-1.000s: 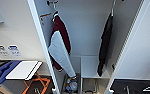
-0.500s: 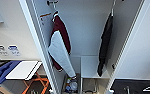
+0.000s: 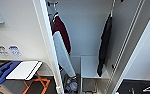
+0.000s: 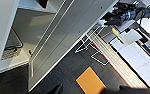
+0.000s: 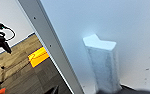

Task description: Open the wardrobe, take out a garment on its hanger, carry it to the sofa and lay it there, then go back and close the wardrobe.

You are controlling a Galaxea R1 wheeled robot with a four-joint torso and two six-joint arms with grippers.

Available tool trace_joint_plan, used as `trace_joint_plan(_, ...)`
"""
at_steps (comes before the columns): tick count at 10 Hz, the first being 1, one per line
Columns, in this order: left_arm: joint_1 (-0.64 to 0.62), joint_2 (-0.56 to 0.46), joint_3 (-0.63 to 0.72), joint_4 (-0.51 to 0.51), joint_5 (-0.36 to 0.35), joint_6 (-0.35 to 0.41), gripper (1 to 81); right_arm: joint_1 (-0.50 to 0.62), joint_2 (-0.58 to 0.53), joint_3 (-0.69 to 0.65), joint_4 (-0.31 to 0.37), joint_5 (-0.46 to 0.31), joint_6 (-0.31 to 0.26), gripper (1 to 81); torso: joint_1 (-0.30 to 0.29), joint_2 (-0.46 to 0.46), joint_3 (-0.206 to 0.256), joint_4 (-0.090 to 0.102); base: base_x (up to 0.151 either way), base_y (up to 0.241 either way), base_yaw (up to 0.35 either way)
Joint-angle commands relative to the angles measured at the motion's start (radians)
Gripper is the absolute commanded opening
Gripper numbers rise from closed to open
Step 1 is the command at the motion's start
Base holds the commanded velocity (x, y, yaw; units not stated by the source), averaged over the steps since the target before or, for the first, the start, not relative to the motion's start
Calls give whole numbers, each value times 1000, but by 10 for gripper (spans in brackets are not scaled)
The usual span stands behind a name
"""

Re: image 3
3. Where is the maroon and white jacket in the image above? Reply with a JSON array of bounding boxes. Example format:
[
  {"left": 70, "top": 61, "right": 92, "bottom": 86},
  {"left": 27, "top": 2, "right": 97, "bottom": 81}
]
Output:
[{"left": 50, "top": 14, "right": 77, "bottom": 79}]

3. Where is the white wardrobe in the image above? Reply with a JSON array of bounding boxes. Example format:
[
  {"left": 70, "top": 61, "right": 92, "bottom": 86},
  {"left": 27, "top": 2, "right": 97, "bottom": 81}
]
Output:
[{"left": 44, "top": 0, "right": 125, "bottom": 94}]

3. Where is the white inner drawer unit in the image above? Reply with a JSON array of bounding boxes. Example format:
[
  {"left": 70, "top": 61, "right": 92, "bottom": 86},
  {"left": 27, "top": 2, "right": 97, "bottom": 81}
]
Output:
[{"left": 78, "top": 54, "right": 111, "bottom": 94}]

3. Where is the black garment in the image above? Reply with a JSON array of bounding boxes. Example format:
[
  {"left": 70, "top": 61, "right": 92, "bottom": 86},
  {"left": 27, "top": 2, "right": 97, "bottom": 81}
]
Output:
[{"left": 96, "top": 14, "right": 114, "bottom": 78}]

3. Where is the blue and white bag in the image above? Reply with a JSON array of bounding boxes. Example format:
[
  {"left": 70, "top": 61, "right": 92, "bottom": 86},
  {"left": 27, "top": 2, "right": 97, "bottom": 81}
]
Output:
[{"left": 64, "top": 75, "right": 80, "bottom": 94}]

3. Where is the orange folding stand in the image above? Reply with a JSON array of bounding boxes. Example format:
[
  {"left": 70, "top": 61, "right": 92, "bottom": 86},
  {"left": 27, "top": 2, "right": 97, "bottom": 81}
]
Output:
[{"left": 22, "top": 72, "right": 52, "bottom": 94}]

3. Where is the white tray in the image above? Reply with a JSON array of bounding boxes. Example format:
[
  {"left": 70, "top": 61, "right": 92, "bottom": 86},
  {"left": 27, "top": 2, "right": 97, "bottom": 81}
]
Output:
[{"left": 5, "top": 59, "right": 44, "bottom": 81}]

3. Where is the wall socket plate blue label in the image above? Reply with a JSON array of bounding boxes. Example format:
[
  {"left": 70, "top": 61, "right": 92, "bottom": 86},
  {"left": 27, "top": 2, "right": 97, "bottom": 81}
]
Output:
[{"left": 7, "top": 44, "right": 22, "bottom": 58}]

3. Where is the white wire rack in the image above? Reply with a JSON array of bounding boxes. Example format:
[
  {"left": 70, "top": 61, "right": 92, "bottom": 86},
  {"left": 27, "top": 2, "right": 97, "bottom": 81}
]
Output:
[{"left": 127, "top": 81, "right": 150, "bottom": 94}]

